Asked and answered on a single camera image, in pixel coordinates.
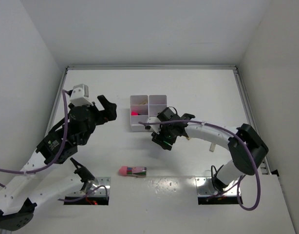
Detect pink cap black highlighter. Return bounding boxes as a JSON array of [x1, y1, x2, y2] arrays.
[[131, 111, 148, 116]]

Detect pink lid clip jar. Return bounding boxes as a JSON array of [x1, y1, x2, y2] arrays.
[[118, 166, 147, 177]]

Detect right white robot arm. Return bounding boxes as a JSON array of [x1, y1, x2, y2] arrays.
[[146, 107, 269, 192]]

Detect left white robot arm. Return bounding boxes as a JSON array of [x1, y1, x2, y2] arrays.
[[0, 95, 117, 232]]

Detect right white compartment organizer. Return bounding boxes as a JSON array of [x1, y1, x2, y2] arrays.
[[148, 95, 167, 117]]

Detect grey white eraser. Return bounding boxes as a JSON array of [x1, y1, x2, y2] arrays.
[[209, 143, 216, 152]]

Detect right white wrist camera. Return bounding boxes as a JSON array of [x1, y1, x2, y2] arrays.
[[145, 117, 161, 134]]

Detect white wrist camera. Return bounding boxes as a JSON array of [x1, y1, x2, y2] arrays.
[[145, 117, 161, 134], [70, 84, 93, 106]]

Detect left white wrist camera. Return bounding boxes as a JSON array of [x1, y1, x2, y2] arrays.
[[70, 84, 93, 106]]

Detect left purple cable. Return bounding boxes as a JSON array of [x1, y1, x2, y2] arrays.
[[0, 89, 109, 202]]

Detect purple cable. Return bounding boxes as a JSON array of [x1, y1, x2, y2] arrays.
[[138, 119, 262, 211], [0, 89, 109, 202]]

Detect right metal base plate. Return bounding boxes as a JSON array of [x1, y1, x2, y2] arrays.
[[195, 176, 239, 197]]

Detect metal base plate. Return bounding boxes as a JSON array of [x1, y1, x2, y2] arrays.
[[195, 176, 239, 197], [66, 177, 111, 198]]

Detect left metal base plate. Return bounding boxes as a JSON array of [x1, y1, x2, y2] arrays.
[[66, 177, 111, 198]]

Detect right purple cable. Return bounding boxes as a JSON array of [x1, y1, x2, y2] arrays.
[[138, 119, 262, 211]]

